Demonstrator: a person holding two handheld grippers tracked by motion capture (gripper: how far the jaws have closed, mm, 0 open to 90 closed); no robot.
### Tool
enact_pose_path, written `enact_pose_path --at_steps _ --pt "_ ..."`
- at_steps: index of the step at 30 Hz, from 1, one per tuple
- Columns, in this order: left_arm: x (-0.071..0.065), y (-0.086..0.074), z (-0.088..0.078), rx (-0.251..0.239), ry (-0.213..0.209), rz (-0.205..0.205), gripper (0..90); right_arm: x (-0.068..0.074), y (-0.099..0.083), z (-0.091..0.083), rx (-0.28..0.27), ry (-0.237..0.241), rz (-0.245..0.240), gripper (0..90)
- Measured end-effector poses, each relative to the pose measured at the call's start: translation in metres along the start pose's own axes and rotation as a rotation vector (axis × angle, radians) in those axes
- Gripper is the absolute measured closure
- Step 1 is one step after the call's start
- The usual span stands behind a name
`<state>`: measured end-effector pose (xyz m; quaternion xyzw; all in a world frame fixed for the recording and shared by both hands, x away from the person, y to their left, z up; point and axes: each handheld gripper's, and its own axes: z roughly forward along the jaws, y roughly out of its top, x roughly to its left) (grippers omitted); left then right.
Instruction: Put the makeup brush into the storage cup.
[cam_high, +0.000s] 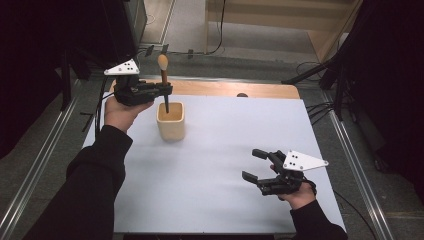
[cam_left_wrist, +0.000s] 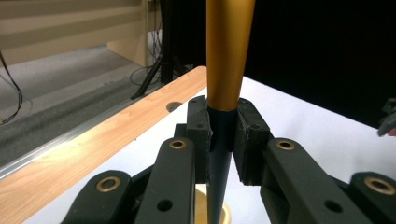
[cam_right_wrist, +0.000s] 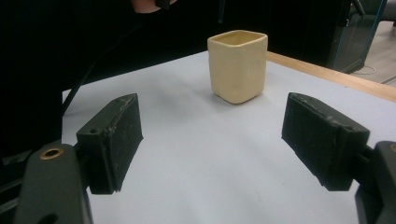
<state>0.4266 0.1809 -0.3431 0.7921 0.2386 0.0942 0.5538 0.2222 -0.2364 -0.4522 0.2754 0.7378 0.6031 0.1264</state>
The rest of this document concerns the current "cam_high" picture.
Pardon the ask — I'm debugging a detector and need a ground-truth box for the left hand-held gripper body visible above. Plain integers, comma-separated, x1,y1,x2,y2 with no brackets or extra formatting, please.
103,58,160,107

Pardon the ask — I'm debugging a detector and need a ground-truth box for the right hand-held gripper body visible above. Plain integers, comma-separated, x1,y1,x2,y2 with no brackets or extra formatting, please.
257,150,329,197

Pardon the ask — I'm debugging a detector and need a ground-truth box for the makeup brush with black handle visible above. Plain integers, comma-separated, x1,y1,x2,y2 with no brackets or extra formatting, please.
157,53,171,114

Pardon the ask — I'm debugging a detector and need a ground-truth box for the square wooden cup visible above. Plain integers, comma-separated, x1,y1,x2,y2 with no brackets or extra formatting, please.
156,101,186,142

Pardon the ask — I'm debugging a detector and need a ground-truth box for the person's left hand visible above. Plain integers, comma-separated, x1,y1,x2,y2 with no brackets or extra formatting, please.
104,96,155,134

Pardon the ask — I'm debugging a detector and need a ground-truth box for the person's right hand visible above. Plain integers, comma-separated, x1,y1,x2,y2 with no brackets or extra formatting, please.
278,181,318,211

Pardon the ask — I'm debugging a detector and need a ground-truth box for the white table mat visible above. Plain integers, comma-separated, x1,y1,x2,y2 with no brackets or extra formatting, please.
82,92,346,234

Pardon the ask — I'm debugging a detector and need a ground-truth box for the wooden table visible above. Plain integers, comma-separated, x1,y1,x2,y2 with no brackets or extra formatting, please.
109,78,301,100

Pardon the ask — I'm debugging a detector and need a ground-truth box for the dark cabinet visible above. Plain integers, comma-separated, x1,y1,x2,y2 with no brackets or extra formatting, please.
99,0,148,66

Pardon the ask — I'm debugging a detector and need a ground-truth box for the black metal stand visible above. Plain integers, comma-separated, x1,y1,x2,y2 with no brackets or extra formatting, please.
59,46,116,113
280,56,348,123

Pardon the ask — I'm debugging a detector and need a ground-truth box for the dark curtain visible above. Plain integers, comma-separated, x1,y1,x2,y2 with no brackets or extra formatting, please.
336,0,424,201
0,0,111,159

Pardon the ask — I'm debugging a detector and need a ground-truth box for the white floor cable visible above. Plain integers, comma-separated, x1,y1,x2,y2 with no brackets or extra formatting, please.
134,49,148,68

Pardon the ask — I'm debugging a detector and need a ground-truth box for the left hand-held gripper cable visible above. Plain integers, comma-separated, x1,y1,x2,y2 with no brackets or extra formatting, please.
94,76,111,139

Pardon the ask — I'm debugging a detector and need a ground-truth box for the hand-held gripper cable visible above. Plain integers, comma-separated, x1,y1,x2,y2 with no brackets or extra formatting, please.
94,76,111,139
301,179,379,240

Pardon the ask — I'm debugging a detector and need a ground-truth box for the bundle of black cables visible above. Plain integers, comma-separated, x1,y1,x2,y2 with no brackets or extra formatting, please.
305,101,336,126

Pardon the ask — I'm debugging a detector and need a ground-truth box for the metal floor rail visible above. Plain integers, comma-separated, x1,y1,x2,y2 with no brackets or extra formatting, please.
321,91,396,240
0,78,83,240

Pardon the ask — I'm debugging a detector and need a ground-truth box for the right hand-held gripper cable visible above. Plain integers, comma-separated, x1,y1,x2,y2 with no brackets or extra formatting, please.
301,179,379,240

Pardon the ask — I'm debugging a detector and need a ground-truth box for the black hanging cable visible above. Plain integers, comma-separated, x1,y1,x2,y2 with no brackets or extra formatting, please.
204,0,228,56

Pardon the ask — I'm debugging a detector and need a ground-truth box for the light wooden frame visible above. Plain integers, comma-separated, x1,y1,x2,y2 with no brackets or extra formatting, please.
203,0,364,64

